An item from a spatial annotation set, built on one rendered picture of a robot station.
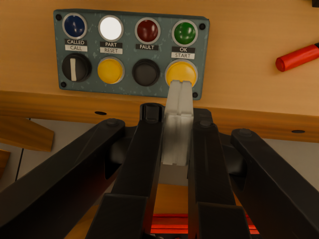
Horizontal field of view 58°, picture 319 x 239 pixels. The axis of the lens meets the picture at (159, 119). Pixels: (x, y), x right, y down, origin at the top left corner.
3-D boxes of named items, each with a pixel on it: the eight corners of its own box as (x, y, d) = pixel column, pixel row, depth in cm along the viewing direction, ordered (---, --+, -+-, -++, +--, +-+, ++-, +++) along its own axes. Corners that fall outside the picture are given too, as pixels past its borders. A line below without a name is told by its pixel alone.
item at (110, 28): (122, 41, 28) (119, 34, 26) (100, 40, 28) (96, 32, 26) (125, 24, 28) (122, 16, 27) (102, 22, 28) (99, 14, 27)
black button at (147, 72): (157, 85, 29) (156, 88, 28) (134, 83, 29) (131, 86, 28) (158, 61, 28) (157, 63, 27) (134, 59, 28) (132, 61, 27)
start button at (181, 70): (194, 90, 29) (194, 94, 28) (165, 88, 29) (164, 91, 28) (197, 61, 28) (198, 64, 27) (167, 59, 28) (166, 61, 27)
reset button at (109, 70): (123, 82, 29) (120, 85, 28) (99, 80, 29) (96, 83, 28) (123, 59, 28) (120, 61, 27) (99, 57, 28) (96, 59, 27)
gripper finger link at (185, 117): (178, 114, 14) (193, 115, 14) (181, 79, 21) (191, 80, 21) (174, 166, 15) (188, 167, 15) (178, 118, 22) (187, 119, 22)
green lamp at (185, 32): (195, 46, 27) (196, 39, 26) (172, 45, 27) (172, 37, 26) (196, 29, 28) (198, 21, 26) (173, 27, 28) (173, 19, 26)
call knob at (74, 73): (90, 81, 29) (86, 84, 28) (65, 78, 30) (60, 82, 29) (89, 55, 28) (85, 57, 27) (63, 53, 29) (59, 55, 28)
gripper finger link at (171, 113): (174, 166, 15) (160, 164, 16) (178, 118, 22) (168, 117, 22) (178, 114, 14) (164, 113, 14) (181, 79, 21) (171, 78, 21)
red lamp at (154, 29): (158, 44, 28) (157, 36, 26) (136, 42, 28) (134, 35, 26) (160, 26, 28) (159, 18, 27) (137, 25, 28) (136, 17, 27)
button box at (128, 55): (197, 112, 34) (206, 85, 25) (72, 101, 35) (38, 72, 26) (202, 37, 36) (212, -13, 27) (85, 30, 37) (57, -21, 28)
